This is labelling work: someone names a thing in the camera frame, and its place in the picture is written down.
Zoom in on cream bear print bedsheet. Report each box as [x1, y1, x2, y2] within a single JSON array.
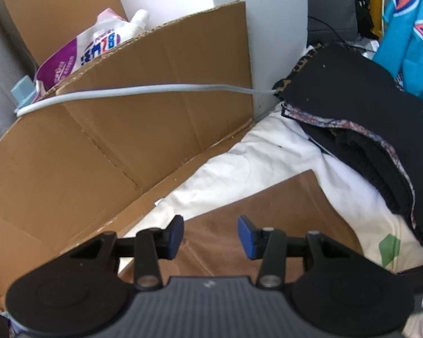
[[123, 113, 423, 338]]

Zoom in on dark grey laptop bag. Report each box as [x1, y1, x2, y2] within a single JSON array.
[[307, 0, 360, 43]]

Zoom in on grey wrapped appliance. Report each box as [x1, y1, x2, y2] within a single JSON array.
[[0, 0, 39, 145]]

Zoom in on teal printed blanket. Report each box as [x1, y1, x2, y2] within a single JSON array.
[[374, 0, 423, 110]]

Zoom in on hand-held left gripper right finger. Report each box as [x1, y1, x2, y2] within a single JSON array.
[[237, 215, 353, 289]]

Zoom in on tall cardboard box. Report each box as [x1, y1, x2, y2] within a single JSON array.
[[0, 0, 129, 69]]

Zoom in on brown printed t-shirt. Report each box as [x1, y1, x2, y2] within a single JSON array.
[[118, 169, 374, 286]]

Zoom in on leopard print garment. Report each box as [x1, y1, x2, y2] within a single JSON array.
[[272, 46, 325, 94]]

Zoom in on flattened cardboard sheet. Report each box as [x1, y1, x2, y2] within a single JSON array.
[[0, 0, 256, 300]]

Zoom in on white purple detergent pouch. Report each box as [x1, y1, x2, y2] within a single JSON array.
[[35, 7, 150, 92]]

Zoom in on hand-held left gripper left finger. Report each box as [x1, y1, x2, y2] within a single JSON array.
[[70, 215, 184, 291]]

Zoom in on white cable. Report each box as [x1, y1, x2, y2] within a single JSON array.
[[16, 84, 279, 117]]

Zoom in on yellow strip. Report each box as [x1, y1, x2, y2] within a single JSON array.
[[370, 0, 385, 40]]

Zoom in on black knit garment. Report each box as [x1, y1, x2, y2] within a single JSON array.
[[305, 127, 413, 219]]

